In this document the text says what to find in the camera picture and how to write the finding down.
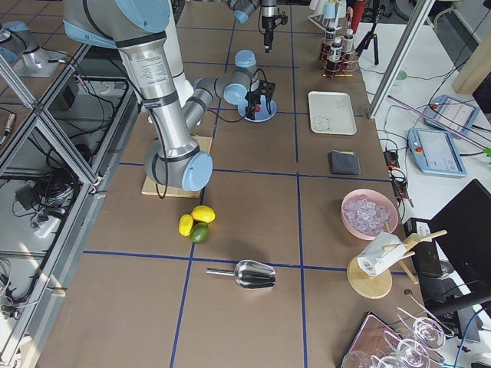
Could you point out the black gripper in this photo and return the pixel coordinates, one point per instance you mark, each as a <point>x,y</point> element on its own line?
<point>252,96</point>

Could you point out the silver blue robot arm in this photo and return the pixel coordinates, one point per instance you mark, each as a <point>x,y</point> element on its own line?
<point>144,33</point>

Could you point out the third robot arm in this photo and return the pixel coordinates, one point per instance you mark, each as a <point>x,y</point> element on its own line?
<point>20,50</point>

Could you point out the blue plate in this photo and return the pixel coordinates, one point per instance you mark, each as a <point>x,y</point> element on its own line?
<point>260,116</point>

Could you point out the wooden cutting board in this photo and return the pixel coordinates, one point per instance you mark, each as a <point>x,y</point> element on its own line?
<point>182,176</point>

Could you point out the cream bear tray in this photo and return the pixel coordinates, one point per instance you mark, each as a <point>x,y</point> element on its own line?
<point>331,113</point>

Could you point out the grey and yellow cloth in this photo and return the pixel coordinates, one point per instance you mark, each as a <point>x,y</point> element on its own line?
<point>344,163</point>

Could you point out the yellow lemon front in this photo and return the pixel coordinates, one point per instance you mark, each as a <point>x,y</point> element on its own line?
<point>203,213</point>

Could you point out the yellow lemon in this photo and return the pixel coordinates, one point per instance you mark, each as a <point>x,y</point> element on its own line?
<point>185,224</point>
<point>203,213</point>

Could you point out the yellow lemon rear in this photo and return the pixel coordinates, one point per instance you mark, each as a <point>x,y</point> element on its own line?
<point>185,224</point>

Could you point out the green lime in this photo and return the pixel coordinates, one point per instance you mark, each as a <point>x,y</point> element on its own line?
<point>199,232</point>

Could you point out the pink bowl of ice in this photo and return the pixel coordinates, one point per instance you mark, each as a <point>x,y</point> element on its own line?
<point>366,213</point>

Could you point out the steel ice scoop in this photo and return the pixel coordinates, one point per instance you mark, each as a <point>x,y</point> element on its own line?
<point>249,274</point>

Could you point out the blue teach pendant near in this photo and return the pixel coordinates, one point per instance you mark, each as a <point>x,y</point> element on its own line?
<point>435,152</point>

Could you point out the blue teach pendant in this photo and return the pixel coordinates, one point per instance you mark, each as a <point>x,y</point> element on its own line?
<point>448,112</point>
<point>435,152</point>

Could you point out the blue teach pendant far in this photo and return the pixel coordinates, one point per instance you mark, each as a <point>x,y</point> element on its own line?
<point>448,112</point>

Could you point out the wooden stand with carton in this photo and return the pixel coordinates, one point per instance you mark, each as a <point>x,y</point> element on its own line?
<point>369,272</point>

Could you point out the black monitor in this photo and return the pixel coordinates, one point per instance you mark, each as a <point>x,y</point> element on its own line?
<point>466,219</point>

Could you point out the dark wooden glass tray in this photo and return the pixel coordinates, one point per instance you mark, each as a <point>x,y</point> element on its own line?
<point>368,337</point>

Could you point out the clear wine glasses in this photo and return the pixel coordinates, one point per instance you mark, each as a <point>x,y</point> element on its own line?
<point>399,341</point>

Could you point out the copper wire bottle rack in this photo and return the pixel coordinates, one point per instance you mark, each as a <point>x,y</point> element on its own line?
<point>338,60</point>

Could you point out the black camera tripod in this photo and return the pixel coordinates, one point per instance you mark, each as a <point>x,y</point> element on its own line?
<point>378,11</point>

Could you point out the aluminium frame post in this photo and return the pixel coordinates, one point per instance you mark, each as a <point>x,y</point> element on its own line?
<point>403,47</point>

